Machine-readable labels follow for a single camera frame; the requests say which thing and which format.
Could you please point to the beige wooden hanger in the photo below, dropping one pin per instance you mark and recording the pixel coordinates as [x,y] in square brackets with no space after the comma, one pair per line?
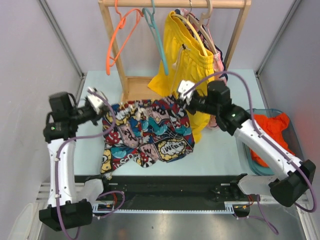
[194,32]

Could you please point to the yellow shorts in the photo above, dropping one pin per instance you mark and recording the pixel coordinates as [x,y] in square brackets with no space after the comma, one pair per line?
[186,59]

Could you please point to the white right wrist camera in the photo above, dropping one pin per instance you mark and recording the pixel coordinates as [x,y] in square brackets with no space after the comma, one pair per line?
[185,91]

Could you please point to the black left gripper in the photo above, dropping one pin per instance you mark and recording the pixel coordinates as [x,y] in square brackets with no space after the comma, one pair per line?
[97,117]

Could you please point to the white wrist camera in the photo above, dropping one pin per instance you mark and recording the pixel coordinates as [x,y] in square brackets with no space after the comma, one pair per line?
[185,91]
[96,99]

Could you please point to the pink floral shorts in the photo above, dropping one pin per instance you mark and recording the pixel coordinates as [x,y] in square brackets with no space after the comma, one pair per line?
[207,40]

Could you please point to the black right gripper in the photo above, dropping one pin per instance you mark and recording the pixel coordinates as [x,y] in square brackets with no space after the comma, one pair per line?
[188,107]

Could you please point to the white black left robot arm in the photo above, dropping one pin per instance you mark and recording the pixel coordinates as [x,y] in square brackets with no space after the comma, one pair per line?
[67,208]

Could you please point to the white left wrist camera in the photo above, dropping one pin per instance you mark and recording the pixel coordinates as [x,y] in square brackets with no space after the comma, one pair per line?
[96,99]

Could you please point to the orange garment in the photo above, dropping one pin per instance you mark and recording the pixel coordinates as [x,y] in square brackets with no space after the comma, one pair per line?
[274,127]

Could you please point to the teal plastic hanger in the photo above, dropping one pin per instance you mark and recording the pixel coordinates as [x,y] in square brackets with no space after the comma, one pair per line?
[150,20]

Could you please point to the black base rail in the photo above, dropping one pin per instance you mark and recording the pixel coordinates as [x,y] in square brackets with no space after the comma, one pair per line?
[170,193]

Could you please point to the wooden clothes rack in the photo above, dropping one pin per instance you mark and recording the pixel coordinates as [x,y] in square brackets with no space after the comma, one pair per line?
[136,87]

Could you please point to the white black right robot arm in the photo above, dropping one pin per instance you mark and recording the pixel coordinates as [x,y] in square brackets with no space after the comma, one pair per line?
[291,176]

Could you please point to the comic print shorts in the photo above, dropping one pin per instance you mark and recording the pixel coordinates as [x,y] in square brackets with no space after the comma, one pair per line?
[146,131]

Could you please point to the teal plastic basket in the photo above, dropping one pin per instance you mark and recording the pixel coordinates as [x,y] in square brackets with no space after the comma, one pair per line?
[253,161]

